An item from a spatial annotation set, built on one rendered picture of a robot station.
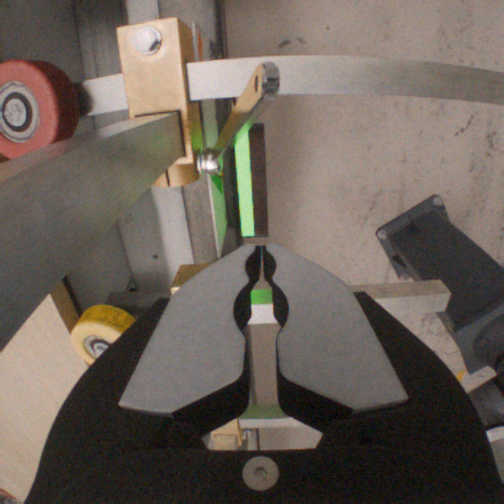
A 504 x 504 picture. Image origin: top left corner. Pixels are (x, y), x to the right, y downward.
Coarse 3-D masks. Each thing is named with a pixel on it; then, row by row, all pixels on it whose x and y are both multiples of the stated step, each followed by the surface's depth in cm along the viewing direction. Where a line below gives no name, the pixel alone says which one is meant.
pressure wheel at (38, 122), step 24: (0, 72) 17; (24, 72) 17; (48, 72) 18; (0, 96) 18; (24, 96) 18; (48, 96) 18; (72, 96) 20; (0, 120) 19; (24, 120) 19; (48, 120) 19; (72, 120) 21; (0, 144) 20; (24, 144) 20; (48, 144) 20
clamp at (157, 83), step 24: (144, 24) 19; (168, 24) 19; (120, 48) 20; (168, 48) 20; (192, 48) 24; (144, 72) 21; (168, 72) 21; (144, 96) 22; (168, 96) 22; (192, 120) 24; (192, 144) 24; (192, 168) 26
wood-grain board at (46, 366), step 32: (0, 160) 21; (64, 288) 31; (32, 320) 30; (64, 320) 30; (32, 352) 33; (64, 352) 33; (0, 384) 38; (32, 384) 37; (64, 384) 36; (0, 416) 44; (32, 416) 42; (0, 448) 54; (32, 448) 51; (0, 480) 72; (32, 480) 65
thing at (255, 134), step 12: (252, 132) 39; (252, 144) 40; (252, 156) 40; (252, 168) 41; (252, 180) 42; (264, 180) 42; (264, 192) 43; (264, 204) 44; (264, 216) 45; (264, 228) 46
